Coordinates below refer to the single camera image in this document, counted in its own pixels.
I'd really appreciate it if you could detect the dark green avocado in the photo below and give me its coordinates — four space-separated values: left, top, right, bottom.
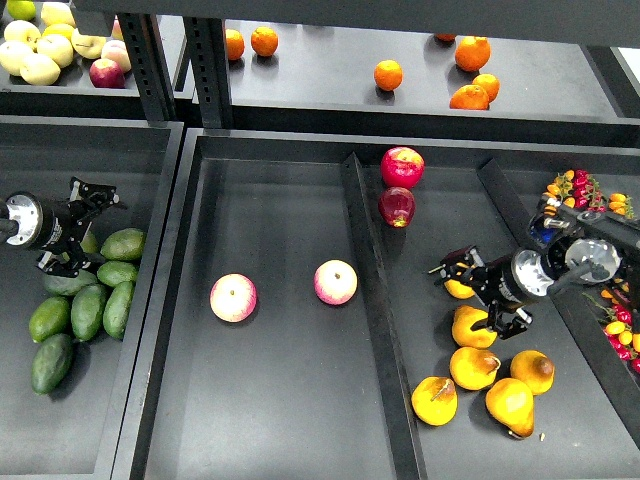
43 270 98 297
31 333 74 395

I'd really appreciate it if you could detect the yellow pear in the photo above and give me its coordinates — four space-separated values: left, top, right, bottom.
510 350 555 396
451 305 497 349
485 378 535 438
411 376 458 426
429 262 475 300
449 346 501 391

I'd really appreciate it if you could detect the orange on shelf centre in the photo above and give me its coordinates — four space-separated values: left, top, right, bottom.
374 59 403 92

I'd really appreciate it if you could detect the green avocado top left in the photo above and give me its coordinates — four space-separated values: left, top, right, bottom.
80 230 100 254

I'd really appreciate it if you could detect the green avocado top right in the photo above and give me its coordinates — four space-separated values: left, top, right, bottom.
100 228 146 261

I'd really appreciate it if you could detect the red apple on shelf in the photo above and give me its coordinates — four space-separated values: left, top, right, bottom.
89 58 125 89

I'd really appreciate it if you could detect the orange on shelf left edge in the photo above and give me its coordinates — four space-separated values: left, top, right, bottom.
225 29 245 61

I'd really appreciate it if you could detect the cherry tomato vine left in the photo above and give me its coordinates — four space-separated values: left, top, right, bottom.
545 170 576 208

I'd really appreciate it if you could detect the black shelf post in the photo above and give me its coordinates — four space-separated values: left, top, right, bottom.
183 17 234 130

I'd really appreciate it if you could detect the green avocado lower right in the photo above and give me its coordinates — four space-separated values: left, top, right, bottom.
103 281 135 340

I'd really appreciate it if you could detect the bright red apple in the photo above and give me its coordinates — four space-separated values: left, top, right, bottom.
380 146 425 190

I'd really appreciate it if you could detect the large orange on shelf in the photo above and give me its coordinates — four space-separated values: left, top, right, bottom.
454 36 492 72

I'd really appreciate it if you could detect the dark red apple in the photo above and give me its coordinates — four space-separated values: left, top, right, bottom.
378 187 416 228

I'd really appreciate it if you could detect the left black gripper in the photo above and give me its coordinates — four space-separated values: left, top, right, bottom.
3 177 125 277

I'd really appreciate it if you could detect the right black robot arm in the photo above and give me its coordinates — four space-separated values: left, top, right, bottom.
432 195 639 339

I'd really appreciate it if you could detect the yellow pear bottom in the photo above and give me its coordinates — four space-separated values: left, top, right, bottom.
485 378 535 438

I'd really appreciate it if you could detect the green avocado middle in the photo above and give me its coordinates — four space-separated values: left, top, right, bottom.
70 284 107 341

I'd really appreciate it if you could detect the yellow pear top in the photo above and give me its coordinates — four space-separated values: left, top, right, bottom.
429 262 475 300

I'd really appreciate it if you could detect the orange cherry tomato vine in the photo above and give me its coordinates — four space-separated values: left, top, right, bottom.
608 192 635 219

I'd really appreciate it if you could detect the pink apple right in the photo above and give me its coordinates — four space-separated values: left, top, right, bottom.
314 259 358 306

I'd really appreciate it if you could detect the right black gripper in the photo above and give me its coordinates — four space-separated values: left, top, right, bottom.
428 245 554 340

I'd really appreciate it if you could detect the orange on shelf right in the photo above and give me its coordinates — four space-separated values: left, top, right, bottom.
472 73 501 103

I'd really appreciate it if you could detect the pale yellow apple front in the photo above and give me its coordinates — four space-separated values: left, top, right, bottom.
19 53 61 86

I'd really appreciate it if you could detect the pink apple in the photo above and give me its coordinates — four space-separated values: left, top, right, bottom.
314 259 358 306
209 273 257 323

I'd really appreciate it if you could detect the light green avocado bottom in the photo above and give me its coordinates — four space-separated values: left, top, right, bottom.
29 296 71 343

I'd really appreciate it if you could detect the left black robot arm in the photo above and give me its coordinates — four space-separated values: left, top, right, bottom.
1 177 126 278

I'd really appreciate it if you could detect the green avocado centre right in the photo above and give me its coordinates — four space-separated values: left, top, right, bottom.
97 260 138 288

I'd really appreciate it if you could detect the pink apple left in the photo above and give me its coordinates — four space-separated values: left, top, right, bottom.
209 273 257 323

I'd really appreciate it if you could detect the black left tray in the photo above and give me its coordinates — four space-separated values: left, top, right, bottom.
1 116 183 479

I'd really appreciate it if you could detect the orange on shelf front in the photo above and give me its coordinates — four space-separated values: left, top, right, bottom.
449 84 490 110

